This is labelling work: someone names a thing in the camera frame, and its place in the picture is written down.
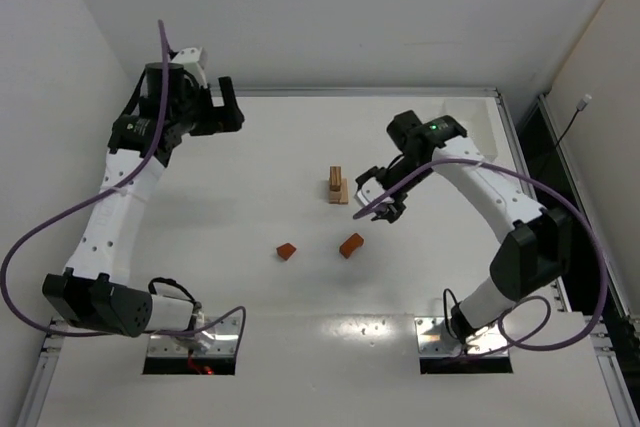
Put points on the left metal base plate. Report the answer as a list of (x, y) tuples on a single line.
[(217, 342)]

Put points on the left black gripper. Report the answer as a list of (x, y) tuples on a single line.
[(223, 107)]

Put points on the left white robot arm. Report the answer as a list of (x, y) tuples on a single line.
[(93, 291)]

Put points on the red-brown arch block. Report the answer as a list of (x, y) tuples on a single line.
[(350, 245)]

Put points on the red-brown wedge block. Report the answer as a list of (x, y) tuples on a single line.
[(285, 251)]

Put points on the striped wood block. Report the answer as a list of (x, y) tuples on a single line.
[(335, 178)]

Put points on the white open box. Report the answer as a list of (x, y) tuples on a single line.
[(474, 115)]

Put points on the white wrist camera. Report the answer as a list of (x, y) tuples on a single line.
[(368, 192), (193, 59)]

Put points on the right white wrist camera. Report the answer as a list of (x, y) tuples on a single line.
[(368, 192)]

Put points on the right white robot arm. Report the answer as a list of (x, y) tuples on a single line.
[(534, 241)]

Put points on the metal base plate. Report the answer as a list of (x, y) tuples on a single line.
[(435, 342), (217, 342)]

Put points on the long light wood plank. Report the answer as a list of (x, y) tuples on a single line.
[(335, 196)]

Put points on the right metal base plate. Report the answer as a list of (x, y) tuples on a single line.
[(435, 342)]

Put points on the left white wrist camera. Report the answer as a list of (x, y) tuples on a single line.
[(193, 59)]

